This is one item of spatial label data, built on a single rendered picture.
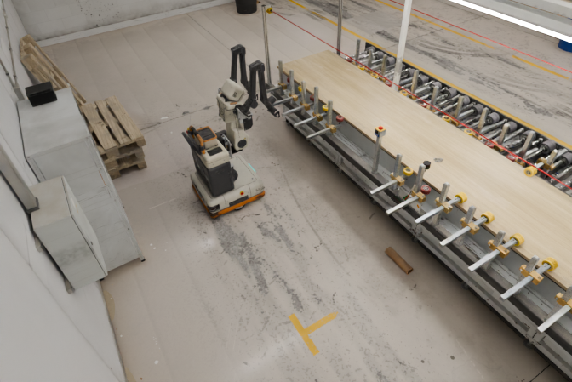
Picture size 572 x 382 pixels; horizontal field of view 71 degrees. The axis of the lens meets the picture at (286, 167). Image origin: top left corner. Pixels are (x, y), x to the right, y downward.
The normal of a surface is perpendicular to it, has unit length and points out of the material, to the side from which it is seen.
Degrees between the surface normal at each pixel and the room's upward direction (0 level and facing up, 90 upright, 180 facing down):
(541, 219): 0
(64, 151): 90
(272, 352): 0
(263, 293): 0
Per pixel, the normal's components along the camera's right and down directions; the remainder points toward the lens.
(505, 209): -0.04, -0.76
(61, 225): 0.51, 0.55
